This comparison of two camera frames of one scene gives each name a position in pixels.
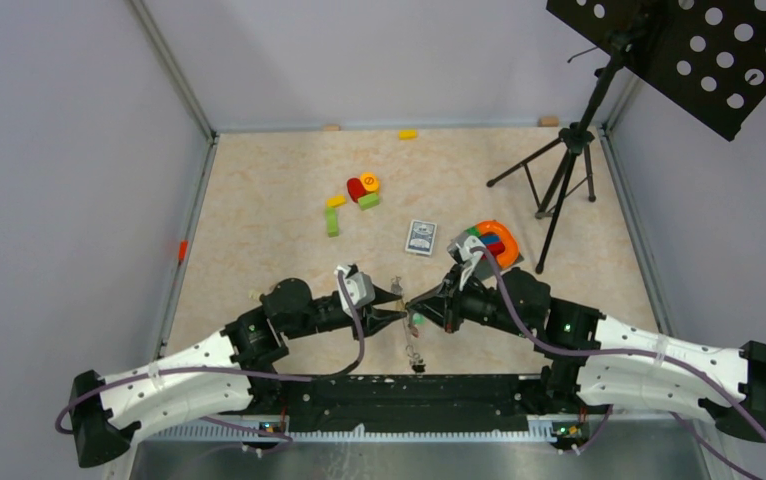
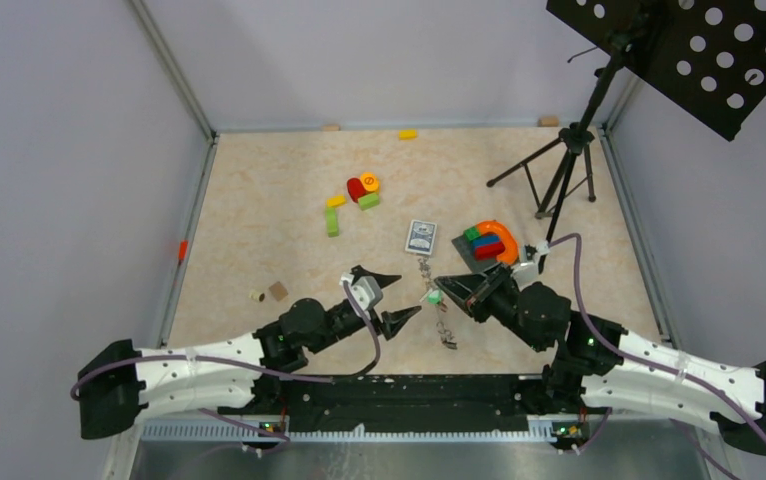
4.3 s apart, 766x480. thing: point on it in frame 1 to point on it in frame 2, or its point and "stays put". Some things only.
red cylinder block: x=355 y=188 stays put
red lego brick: x=495 y=249 stays put
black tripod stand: x=574 y=139 stays put
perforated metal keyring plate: x=415 y=362 to x=447 y=341
